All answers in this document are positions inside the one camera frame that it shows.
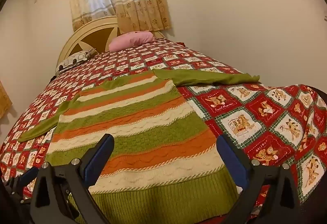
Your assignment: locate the cream wooden headboard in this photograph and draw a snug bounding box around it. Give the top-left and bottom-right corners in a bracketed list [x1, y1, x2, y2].
[57, 16, 165, 66]

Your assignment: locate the pink pillow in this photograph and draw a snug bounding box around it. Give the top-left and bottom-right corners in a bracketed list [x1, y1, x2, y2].
[109, 31, 156, 52]

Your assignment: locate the green orange striped knit sweater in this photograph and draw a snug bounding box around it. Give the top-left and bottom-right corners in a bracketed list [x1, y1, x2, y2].
[18, 69, 260, 224]

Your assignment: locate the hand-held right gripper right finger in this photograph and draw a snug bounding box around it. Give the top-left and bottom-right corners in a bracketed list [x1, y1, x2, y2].
[216, 134, 307, 224]

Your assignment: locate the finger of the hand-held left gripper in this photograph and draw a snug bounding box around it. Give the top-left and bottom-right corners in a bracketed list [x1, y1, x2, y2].
[4, 166, 39, 200]

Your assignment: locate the white car print pillow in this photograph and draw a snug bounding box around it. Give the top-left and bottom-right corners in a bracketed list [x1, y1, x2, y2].
[56, 48, 100, 73]

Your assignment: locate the red bear print bedspread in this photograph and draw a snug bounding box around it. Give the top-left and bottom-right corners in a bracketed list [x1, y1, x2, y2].
[0, 38, 327, 217]

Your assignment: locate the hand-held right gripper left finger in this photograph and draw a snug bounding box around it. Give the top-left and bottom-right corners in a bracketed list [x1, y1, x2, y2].
[29, 134, 115, 224]

